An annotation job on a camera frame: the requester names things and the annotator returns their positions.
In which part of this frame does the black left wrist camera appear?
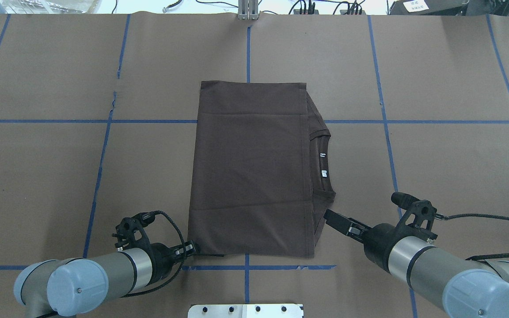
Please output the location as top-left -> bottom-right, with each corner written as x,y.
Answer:
111,212 -> 156,252

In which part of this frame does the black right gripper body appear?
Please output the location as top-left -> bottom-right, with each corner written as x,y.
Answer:
362,223 -> 395,272

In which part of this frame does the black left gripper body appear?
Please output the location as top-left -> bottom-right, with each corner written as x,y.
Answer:
149,243 -> 178,283

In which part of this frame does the aluminium frame post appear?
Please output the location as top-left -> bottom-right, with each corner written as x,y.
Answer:
238,0 -> 260,20

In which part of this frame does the black right camera cable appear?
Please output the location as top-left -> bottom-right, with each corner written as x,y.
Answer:
436,214 -> 509,262

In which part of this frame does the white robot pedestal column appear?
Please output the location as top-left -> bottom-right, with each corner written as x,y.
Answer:
187,303 -> 305,318

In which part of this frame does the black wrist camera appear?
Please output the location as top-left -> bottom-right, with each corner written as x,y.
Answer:
111,212 -> 156,252
391,192 -> 437,243

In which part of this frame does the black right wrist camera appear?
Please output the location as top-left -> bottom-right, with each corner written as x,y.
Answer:
391,192 -> 437,243

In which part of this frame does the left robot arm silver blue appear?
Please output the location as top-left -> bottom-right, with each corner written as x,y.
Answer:
13,240 -> 197,318

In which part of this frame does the brown t-shirt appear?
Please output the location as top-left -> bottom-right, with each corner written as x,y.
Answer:
188,80 -> 336,258

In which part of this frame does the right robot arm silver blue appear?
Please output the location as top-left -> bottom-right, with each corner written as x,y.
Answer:
324,202 -> 509,318

